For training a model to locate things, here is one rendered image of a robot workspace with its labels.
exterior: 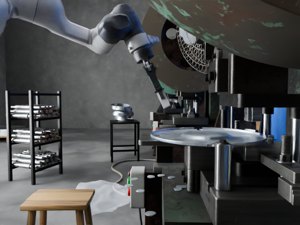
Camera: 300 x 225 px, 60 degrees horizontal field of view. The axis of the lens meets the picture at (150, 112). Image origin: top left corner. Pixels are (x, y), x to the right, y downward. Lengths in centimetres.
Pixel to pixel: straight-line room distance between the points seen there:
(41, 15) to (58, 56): 701
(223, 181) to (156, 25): 167
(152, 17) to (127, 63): 535
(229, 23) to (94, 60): 731
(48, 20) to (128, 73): 651
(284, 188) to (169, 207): 23
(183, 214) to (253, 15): 42
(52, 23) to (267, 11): 75
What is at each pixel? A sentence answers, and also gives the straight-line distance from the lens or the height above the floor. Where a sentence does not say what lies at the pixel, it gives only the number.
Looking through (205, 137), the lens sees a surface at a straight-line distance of 64.
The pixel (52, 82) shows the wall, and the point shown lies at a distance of 789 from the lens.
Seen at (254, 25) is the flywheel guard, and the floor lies 95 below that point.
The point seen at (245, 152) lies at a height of 75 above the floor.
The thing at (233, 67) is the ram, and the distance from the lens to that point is 63.
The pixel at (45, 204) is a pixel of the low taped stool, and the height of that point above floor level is 33.
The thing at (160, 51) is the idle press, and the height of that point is 123.
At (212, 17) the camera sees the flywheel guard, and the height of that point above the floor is 97.
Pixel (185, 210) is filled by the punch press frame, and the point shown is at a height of 65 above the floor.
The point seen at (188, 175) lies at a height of 69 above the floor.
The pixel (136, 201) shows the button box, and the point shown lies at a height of 52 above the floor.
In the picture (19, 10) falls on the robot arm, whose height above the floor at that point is 113.
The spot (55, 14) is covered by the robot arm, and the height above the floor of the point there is 114.
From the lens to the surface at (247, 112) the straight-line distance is 70.
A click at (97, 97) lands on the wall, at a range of 748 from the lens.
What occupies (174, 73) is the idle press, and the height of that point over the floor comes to 106.
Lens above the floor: 88
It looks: 3 degrees down
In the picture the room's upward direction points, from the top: straight up
